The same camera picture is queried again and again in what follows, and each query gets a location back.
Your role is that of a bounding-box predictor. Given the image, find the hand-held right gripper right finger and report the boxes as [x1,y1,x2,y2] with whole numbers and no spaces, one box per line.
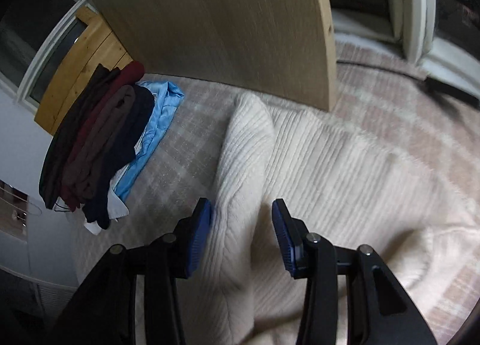
[272,198,437,345]

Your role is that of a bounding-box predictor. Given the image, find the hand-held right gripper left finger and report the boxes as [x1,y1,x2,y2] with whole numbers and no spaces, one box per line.
[56,197,214,345]

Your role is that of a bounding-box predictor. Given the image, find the cream knit sweater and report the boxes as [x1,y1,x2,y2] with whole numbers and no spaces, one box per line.
[210,95,480,345]

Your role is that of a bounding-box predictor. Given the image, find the stack of folded clothes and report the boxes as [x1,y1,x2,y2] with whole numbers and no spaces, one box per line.
[38,61,185,235]

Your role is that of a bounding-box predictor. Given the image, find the plaid blanket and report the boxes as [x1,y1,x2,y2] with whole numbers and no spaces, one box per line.
[71,39,480,345]

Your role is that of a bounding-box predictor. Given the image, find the pine plank panel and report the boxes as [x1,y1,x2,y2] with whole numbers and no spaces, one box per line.
[34,6,134,136]

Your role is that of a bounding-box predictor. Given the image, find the light wood board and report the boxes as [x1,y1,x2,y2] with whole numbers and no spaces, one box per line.
[82,0,338,112]

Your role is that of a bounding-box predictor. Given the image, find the white window frame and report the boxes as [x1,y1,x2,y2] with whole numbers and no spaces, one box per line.
[17,0,480,101]

